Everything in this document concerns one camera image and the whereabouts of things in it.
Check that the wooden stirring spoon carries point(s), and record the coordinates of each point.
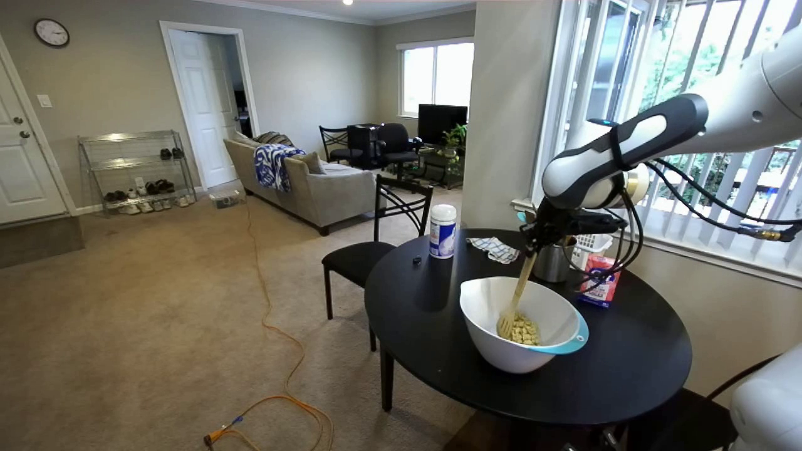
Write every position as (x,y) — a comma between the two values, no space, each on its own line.
(519,288)

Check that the white light switch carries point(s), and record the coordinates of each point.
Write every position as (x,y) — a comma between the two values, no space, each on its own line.
(44,100)

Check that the white open interior door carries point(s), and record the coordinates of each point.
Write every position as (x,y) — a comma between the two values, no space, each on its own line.
(202,115)

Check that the bright living room window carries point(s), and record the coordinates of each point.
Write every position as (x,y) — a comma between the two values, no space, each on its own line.
(436,75)

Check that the white panel front door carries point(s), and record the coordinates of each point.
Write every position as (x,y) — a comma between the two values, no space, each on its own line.
(20,159)

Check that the black television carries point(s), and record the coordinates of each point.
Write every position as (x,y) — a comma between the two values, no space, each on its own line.
(441,121)

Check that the white blue wipes canister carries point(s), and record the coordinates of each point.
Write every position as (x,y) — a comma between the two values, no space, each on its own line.
(441,233)

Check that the black office chair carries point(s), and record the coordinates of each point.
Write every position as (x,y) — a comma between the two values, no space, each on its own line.
(394,143)

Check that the pink sugar box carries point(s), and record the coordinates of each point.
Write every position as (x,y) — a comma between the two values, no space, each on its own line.
(602,284)

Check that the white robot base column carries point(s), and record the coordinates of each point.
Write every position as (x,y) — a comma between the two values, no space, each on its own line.
(772,410)

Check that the dark door mat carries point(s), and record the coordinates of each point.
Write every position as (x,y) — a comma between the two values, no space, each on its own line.
(38,242)

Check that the yellow pasta pieces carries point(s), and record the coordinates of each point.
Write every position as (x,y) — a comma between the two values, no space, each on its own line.
(521,329)

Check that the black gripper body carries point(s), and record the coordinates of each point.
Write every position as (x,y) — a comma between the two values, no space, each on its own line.
(579,220)

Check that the blue white blanket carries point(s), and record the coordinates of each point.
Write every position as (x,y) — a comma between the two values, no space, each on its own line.
(272,165)

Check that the grey sofa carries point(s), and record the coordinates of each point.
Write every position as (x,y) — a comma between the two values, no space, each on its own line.
(321,195)

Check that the metal glass shoe rack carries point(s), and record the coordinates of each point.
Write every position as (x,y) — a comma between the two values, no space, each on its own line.
(138,170)

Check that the white vertical window blinds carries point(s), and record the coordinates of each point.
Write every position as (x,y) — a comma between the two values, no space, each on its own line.
(584,83)

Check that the round wall clock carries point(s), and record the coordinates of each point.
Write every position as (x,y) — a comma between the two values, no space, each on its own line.
(50,32)

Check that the green house plant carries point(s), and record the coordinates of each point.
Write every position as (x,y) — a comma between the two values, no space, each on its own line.
(455,154)

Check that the white teal-rimmed mixing bowl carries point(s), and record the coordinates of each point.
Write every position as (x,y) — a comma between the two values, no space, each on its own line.
(518,359)

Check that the round black table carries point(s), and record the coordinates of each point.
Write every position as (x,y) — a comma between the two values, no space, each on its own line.
(434,334)

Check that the metal utensil cup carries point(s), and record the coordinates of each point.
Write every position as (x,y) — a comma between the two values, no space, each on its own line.
(553,267)

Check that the black metal dining chair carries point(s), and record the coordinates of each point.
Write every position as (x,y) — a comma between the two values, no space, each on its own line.
(679,421)
(359,253)

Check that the crumpled white cloth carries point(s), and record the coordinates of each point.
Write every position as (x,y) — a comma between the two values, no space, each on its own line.
(494,248)

